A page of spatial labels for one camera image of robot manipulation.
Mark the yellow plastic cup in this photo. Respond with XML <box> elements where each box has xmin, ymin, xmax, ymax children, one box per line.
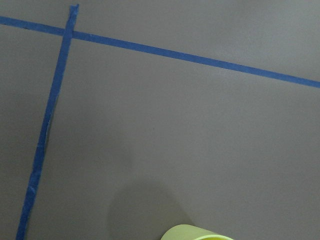
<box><xmin>161</xmin><ymin>224</ymin><xmax>233</xmax><ymax>240</ymax></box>

